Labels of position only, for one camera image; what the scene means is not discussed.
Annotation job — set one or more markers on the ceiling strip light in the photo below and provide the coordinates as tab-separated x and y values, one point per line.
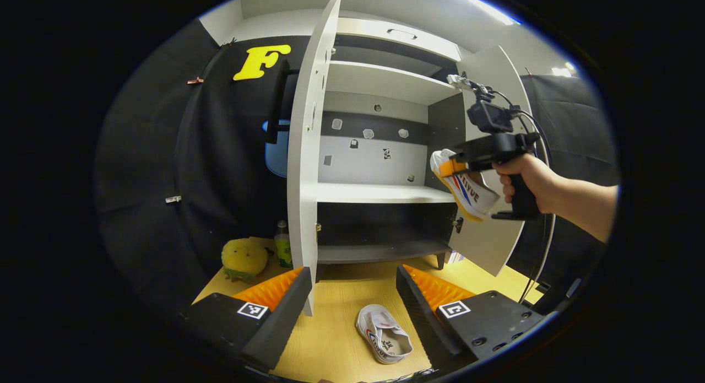
563	70

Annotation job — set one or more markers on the white canvas shoe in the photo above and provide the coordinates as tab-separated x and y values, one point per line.
476	198
385	336

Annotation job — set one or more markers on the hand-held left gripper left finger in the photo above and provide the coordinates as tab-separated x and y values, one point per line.
283	322

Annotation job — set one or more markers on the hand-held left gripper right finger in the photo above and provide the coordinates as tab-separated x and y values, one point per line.
424	322

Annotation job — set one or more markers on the white cabinet door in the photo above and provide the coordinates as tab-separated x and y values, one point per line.
495	245
305	151

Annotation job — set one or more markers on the yellow plush toy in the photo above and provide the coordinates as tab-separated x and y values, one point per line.
245	259

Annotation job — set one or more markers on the green plastic bottle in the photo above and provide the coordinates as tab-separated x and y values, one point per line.
283	251

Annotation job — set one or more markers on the white shoe cabinet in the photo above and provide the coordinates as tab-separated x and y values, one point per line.
380	193

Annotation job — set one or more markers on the black backdrop cloth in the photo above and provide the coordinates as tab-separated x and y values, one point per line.
148	151
578	129

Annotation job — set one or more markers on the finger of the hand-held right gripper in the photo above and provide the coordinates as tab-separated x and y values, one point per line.
454	168

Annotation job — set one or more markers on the red cloth clip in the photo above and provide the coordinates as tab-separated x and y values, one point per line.
195	80

